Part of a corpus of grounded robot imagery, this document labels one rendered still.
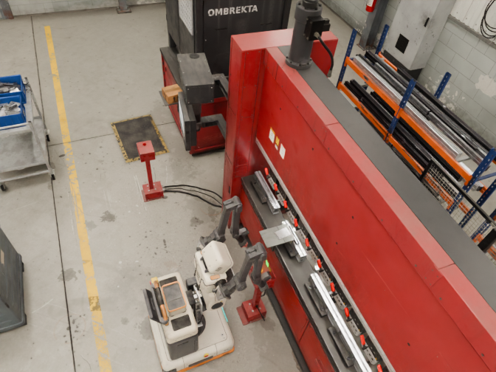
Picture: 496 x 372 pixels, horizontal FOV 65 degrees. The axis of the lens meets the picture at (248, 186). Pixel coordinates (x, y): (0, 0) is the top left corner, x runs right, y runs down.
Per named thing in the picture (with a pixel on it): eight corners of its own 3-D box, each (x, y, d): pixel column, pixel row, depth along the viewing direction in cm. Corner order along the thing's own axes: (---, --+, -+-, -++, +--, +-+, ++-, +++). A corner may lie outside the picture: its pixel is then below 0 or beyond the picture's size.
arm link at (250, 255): (244, 244, 255) (250, 257, 249) (263, 240, 261) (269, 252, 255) (230, 280, 286) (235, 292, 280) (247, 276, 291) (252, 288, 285)
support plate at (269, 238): (258, 232, 343) (259, 231, 342) (286, 224, 351) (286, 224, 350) (266, 248, 332) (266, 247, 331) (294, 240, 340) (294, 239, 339)
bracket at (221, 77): (198, 82, 376) (198, 76, 370) (223, 79, 383) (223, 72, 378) (212, 107, 352) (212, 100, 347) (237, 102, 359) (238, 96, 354)
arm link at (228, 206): (221, 197, 280) (226, 207, 274) (238, 194, 286) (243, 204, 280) (211, 235, 311) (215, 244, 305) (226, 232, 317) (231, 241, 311)
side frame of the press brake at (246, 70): (221, 212, 477) (230, 35, 306) (283, 197, 503) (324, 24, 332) (227, 229, 462) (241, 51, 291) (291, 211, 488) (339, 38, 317)
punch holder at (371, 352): (359, 344, 265) (367, 334, 253) (370, 339, 268) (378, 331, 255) (372, 365, 256) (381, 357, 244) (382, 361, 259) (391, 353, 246)
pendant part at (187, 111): (178, 121, 395) (177, 91, 368) (190, 119, 397) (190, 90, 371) (185, 151, 366) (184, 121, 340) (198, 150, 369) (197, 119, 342)
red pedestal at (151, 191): (140, 190, 490) (131, 141, 429) (160, 186, 498) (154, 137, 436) (144, 202, 478) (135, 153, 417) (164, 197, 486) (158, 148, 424)
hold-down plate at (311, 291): (303, 285, 325) (304, 283, 322) (309, 283, 326) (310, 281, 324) (321, 317, 307) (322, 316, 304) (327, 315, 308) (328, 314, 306)
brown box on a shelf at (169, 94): (159, 91, 468) (157, 83, 459) (179, 88, 476) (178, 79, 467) (164, 106, 451) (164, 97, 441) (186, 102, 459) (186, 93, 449)
